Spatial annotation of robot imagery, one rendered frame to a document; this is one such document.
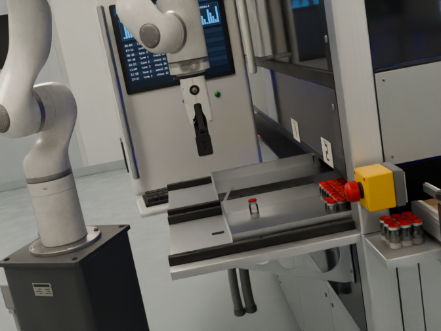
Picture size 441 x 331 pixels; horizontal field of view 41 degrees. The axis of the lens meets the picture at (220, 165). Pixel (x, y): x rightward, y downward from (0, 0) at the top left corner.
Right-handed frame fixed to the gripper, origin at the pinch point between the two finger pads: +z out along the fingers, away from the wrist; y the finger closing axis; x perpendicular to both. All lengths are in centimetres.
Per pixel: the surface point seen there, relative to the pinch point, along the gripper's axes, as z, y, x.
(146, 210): 30, 65, 21
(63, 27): -54, 544, 110
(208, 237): 22.4, 5.4, 2.9
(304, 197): 22.0, 20.0, -23.5
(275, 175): 22, 47, -21
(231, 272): 72, 100, -4
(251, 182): 22, 45, -13
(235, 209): 21.4, 19.9, -5.3
